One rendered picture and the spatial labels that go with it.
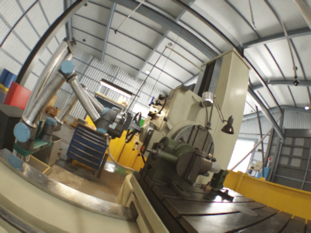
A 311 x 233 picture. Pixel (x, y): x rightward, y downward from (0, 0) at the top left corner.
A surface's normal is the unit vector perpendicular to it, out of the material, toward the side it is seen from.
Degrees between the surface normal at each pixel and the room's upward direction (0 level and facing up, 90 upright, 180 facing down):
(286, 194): 90
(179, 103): 90
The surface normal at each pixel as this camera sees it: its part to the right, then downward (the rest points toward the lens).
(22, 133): 0.53, 0.16
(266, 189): -0.85, -0.43
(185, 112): 0.34, -0.04
